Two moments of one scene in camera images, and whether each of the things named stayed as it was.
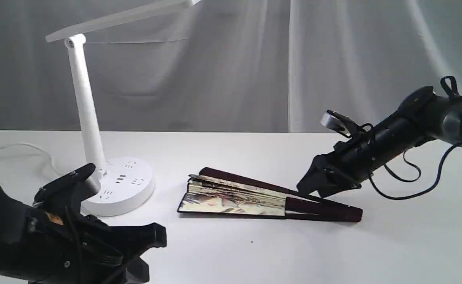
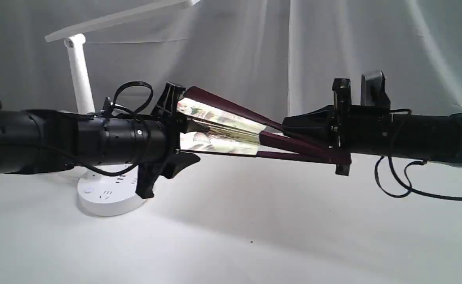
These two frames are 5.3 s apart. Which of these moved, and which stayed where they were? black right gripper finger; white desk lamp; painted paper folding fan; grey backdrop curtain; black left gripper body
Moved: black left gripper body; black right gripper finger; painted paper folding fan
Stayed: white desk lamp; grey backdrop curtain
